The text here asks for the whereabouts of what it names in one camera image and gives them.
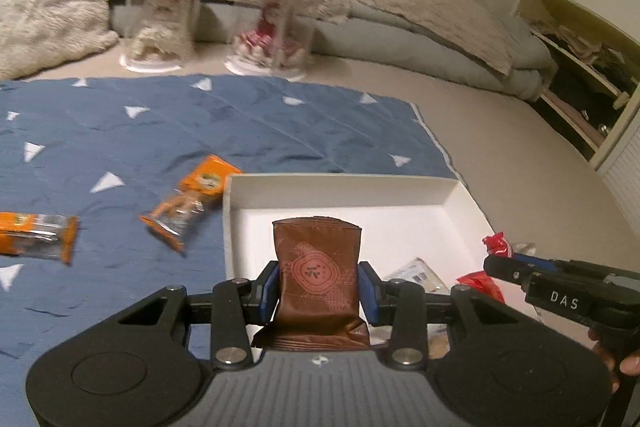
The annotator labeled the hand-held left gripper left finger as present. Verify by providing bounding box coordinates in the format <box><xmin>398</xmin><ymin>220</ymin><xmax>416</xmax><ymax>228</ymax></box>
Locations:
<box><xmin>100</xmin><ymin>261</ymin><xmax>280</xmax><ymax>370</ymax></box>

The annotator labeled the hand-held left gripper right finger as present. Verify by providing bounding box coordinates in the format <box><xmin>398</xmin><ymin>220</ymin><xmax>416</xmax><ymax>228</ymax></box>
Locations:
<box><xmin>359</xmin><ymin>261</ymin><xmax>543</xmax><ymax>370</ymax></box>

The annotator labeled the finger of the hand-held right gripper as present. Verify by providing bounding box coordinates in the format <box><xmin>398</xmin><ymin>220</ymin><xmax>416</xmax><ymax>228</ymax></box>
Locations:
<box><xmin>483</xmin><ymin>254</ymin><xmax>538</xmax><ymax>293</ymax></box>
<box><xmin>512</xmin><ymin>254</ymin><xmax>608</xmax><ymax>280</ymax></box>

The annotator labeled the red snack packet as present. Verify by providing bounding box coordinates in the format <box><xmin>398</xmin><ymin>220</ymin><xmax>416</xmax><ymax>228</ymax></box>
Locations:
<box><xmin>456</xmin><ymin>231</ymin><xmax>513</xmax><ymax>305</ymax></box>

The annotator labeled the brown snack packet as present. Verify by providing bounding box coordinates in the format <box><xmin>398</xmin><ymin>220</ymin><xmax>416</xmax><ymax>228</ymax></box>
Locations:
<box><xmin>250</xmin><ymin>217</ymin><xmax>373</xmax><ymax>353</ymax></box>

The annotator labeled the white cardboard box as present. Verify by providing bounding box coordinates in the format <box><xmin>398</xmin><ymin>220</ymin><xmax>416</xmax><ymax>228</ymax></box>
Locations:
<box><xmin>222</xmin><ymin>174</ymin><xmax>506</xmax><ymax>348</ymax></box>

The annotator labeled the person's right hand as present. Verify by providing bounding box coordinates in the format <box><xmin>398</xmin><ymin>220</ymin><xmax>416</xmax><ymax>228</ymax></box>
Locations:
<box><xmin>589</xmin><ymin>327</ymin><xmax>640</xmax><ymax>379</ymax></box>

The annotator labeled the clear-wrapped round pastry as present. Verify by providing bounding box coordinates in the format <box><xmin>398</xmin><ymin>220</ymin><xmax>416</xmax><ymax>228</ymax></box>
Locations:
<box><xmin>382</xmin><ymin>257</ymin><xmax>451</xmax><ymax>353</ymax></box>

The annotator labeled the white louvered door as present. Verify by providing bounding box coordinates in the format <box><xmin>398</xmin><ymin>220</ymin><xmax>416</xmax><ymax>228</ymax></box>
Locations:
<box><xmin>595</xmin><ymin>122</ymin><xmax>640</xmax><ymax>258</ymax></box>

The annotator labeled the orange snack packet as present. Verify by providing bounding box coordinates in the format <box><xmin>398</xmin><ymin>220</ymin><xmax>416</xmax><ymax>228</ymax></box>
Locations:
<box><xmin>139</xmin><ymin>154</ymin><xmax>243</xmax><ymax>254</ymax></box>
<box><xmin>0</xmin><ymin>212</ymin><xmax>80</xmax><ymax>265</ymax></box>

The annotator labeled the blue quilted triangle-print blanket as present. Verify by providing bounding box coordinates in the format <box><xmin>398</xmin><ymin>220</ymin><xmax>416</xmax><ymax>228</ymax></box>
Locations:
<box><xmin>0</xmin><ymin>74</ymin><xmax>463</xmax><ymax>358</ymax></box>

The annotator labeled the clutter of clothes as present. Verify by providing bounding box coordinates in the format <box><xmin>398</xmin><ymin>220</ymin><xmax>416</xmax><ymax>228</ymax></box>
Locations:
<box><xmin>532</xmin><ymin>17</ymin><xmax>640</xmax><ymax>108</ymax></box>

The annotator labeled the grey folded bedding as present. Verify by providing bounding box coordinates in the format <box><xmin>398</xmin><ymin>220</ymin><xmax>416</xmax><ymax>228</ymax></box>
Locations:
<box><xmin>107</xmin><ymin>0</ymin><xmax>558</xmax><ymax>102</ymax></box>

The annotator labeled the red-dress doll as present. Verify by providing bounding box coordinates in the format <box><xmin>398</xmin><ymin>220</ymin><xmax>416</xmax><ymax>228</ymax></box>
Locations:
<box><xmin>235</xmin><ymin>2</ymin><xmax>306</xmax><ymax>62</ymax></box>

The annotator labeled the white-dress doll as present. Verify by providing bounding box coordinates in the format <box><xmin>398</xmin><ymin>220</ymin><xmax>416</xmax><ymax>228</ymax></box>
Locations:
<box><xmin>127</xmin><ymin>0</ymin><xmax>188</xmax><ymax>62</ymax></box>

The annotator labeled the clear doll display case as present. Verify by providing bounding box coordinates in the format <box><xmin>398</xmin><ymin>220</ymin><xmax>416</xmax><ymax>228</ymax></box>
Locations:
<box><xmin>225</xmin><ymin>0</ymin><xmax>323</xmax><ymax>80</ymax></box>
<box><xmin>120</xmin><ymin>0</ymin><xmax>206</xmax><ymax>72</ymax></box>

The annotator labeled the fluffy white cushion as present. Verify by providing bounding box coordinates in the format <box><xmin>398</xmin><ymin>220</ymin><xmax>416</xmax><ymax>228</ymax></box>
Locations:
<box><xmin>0</xmin><ymin>0</ymin><xmax>121</xmax><ymax>80</ymax></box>

